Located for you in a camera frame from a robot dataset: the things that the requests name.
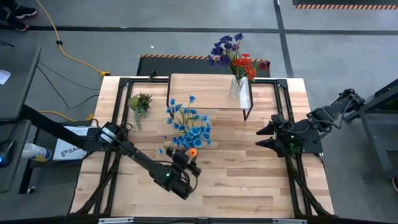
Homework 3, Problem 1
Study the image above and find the black computer mouse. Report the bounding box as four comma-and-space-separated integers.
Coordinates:
0, 139, 16, 169

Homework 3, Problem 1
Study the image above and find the white paper sheet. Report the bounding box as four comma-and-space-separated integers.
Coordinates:
0, 68, 12, 85

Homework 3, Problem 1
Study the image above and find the green succulent plant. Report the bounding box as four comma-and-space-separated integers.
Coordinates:
127, 92, 154, 131

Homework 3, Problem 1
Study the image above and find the red artificial flower bunch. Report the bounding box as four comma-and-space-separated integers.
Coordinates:
231, 53, 271, 83

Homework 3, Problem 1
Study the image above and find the silver metal bracket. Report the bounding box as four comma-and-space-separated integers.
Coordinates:
98, 217, 134, 224
272, 218, 307, 224

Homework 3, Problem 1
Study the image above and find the dark grey keyboard tray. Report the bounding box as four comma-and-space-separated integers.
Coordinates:
0, 119, 32, 194

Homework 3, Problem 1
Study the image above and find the wooden shelf with black legs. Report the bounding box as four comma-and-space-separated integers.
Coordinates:
166, 68, 254, 121

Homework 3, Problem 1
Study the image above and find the white blue yellow bottle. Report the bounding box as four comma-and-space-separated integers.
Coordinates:
21, 142, 52, 163

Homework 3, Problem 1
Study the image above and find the person's black shoe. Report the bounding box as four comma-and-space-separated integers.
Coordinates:
12, 5, 39, 19
0, 12, 30, 32

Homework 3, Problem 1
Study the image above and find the grey metal stand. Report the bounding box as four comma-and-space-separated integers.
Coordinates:
343, 79, 398, 181

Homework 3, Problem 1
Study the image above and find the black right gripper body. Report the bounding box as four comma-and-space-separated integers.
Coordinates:
272, 113, 307, 158

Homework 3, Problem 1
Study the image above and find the yellow floor cable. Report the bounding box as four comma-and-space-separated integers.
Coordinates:
35, 0, 111, 122

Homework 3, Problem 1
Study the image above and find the black hazard-striped floor mat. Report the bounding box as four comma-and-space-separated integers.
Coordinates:
292, 0, 398, 10
136, 54, 271, 78

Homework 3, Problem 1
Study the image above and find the black metal rig frame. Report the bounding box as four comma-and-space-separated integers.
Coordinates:
70, 76, 335, 218

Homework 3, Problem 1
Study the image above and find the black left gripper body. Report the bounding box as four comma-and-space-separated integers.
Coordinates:
155, 163, 201, 201

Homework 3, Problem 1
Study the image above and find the large dark grey desk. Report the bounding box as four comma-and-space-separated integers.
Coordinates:
0, 46, 43, 122

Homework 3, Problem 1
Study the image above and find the blue artificial flower bunch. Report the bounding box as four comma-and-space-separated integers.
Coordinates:
164, 95, 212, 138
158, 124, 214, 156

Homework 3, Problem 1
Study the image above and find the diamond-cut clear glass vase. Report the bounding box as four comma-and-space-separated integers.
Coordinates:
229, 76, 245, 100

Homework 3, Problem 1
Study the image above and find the purple artificial flower bunch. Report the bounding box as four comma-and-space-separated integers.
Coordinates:
207, 32, 245, 74

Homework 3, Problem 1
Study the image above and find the white printed cardboard box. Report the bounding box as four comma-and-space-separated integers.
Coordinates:
52, 124, 91, 162

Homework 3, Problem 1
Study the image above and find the black floor cable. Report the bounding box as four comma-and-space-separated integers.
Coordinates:
36, 61, 101, 110

